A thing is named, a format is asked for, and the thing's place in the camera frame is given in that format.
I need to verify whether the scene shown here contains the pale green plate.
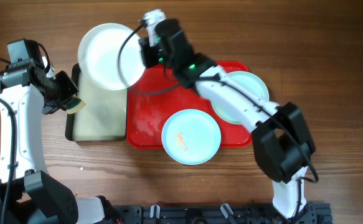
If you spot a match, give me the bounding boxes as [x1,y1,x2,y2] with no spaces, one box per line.
[212,71,270,124]

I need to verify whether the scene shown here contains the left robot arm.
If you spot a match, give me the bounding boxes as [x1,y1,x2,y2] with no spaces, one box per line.
[0,66,112,223]

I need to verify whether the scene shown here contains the green yellow sponge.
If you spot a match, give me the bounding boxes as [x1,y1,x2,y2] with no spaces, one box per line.
[65,97,86,114]

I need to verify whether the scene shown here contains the white plate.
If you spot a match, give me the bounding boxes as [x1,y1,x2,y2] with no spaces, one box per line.
[77,23,146,90]

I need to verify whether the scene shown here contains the black water tray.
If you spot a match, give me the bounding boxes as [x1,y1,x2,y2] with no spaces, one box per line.
[65,63,128,142]

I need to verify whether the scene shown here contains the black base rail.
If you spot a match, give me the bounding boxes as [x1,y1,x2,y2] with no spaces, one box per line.
[114,203,334,224]

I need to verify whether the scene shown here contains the red serving tray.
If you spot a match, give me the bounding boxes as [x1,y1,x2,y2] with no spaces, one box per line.
[126,60,253,150]

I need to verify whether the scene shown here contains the light blue plate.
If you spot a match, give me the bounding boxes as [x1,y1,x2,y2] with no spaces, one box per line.
[161,109,222,166]

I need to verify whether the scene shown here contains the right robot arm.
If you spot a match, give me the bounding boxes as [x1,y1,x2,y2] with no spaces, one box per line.
[139,17,316,222]

